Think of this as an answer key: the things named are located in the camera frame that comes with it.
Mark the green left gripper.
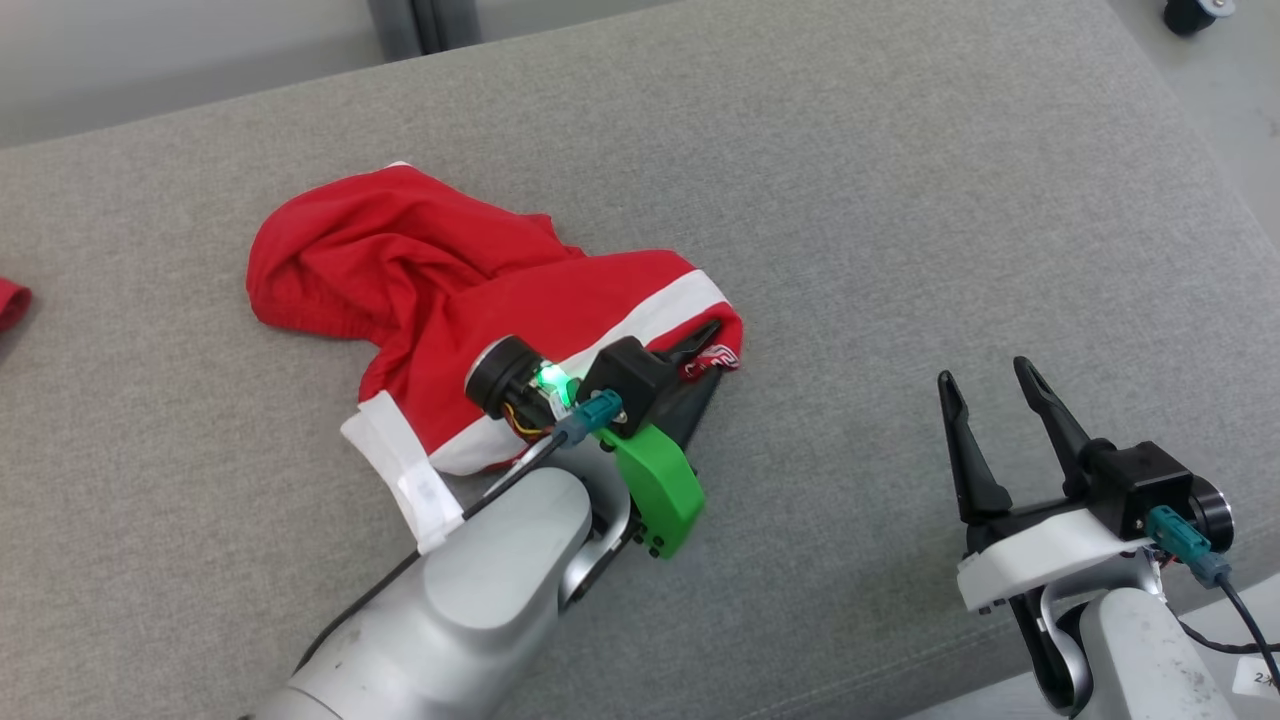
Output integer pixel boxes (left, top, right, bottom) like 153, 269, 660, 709
465, 319, 724, 560

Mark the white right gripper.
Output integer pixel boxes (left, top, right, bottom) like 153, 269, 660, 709
937, 356, 1237, 614

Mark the grey fabric sofa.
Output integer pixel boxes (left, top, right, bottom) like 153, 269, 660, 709
0, 0, 1280, 720

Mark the red shorts white waistband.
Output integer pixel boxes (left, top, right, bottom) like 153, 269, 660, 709
246, 162, 745, 556

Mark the grey metal double post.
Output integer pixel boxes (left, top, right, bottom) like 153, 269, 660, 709
366, 0, 483, 63

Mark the black caster wheel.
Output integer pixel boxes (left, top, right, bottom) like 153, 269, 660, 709
1162, 0, 1239, 37

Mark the white cable tag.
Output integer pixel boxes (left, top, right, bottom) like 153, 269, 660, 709
1232, 658, 1280, 702

